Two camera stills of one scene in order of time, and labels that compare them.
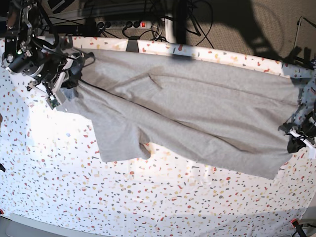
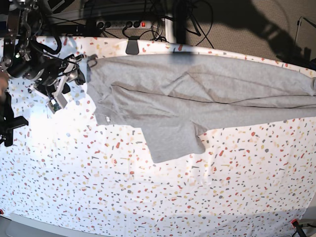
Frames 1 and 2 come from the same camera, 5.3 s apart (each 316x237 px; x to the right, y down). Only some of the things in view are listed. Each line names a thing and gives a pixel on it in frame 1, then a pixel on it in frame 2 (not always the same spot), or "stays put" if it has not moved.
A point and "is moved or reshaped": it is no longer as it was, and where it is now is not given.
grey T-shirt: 199,111 is moved or reshaped
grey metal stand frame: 299,23 stays put
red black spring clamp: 298,227 stays put
